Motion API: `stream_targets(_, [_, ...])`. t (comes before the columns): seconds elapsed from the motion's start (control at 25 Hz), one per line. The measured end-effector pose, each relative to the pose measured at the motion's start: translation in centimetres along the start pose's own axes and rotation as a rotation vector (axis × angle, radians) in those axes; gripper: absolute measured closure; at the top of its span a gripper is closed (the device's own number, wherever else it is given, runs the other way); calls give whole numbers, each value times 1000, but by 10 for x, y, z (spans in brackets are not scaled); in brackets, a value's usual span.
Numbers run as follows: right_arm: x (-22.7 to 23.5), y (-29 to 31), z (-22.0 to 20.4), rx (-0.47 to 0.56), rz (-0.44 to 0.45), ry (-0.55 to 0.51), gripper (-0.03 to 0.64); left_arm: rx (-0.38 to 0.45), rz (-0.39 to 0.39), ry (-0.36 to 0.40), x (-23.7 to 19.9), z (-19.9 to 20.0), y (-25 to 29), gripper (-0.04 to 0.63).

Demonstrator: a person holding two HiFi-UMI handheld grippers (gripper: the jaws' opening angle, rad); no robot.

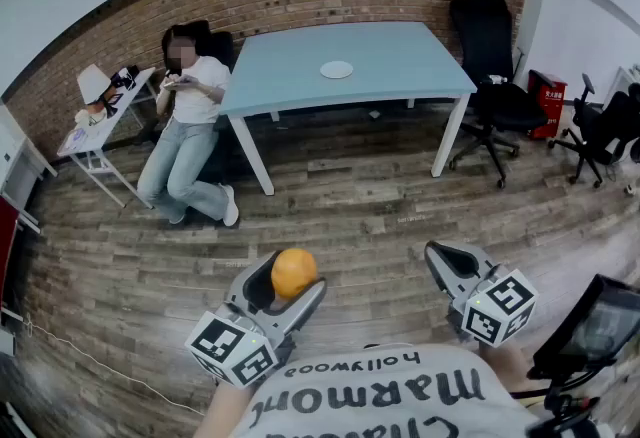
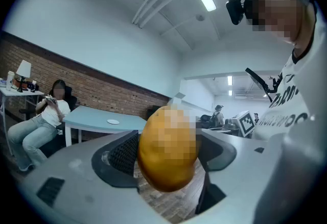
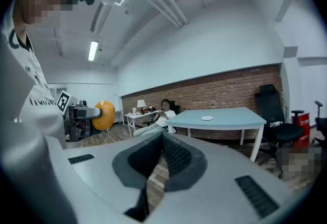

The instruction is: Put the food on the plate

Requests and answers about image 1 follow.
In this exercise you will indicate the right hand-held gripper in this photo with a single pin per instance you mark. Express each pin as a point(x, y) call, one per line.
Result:
point(500, 311)

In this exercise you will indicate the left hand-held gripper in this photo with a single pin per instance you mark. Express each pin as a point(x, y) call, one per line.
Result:
point(230, 343)

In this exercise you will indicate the yellow-orange round fruit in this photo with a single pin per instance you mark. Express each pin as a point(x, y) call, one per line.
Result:
point(294, 273)

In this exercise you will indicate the white round plate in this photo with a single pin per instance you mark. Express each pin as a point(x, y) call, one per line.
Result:
point(336, 69)

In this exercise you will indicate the person's right forearm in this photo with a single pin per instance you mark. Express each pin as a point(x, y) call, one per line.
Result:
point(505, 366)

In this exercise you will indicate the person's left forearm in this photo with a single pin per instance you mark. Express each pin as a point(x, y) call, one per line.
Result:
point(220, 413)

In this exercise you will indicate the person's white printed t-shirt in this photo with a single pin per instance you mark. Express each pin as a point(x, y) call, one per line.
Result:
point(380, 406)

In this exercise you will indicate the black monitor on stand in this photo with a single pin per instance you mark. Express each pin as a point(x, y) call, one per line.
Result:
point(595, 326)

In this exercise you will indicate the red fire extinguisher box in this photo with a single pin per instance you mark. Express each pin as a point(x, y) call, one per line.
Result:
point(550, 111)

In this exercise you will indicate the black clamp device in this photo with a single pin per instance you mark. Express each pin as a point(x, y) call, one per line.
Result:
point(565, 418)

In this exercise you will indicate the crumpled clear plastic wrap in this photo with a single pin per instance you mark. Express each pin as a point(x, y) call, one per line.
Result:
point(498, 79)

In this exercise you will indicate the black mesh office chair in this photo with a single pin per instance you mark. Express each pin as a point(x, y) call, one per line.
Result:
point(607, 131)

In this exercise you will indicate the black high-back office chair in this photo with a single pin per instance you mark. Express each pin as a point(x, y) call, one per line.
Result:
point(487, 36)

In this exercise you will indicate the small white side table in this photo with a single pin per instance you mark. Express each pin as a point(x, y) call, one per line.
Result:
point(97, 136)

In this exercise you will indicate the light blue table white legs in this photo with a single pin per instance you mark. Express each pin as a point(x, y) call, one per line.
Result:
point(310, 46)

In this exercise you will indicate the purple printed paper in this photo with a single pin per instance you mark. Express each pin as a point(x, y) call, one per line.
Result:
point(74, 140)

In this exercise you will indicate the red cabinet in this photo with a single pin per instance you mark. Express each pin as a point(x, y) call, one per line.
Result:
point(6, 241)

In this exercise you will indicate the white lampshade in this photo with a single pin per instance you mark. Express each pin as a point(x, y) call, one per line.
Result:
point(92, 83)

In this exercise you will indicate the white cabinet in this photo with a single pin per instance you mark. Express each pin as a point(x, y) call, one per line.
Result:
point(17, 161)

